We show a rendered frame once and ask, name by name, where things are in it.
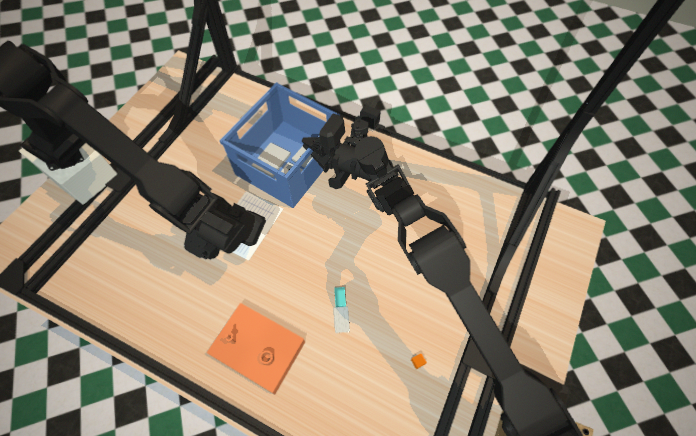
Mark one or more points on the white sheet of paper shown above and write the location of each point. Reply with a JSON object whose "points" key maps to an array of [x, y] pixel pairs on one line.
{"points": [[264, 208]]}

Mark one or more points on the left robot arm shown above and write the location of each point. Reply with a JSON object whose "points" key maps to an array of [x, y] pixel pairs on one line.
{"points": [[530, 409]]}

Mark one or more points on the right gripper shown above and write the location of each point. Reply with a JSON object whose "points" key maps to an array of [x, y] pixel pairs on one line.
{"points": [[252, 220]]}

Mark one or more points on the blue plastic crate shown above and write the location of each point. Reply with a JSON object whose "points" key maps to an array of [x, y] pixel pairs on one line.
{"points": [[284, 125]]}

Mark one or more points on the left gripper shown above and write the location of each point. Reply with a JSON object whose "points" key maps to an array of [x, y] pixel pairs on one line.
{"points": [[340, 158]]}

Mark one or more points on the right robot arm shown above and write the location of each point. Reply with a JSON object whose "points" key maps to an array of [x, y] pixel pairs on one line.
{"points": [[25, 73]]}

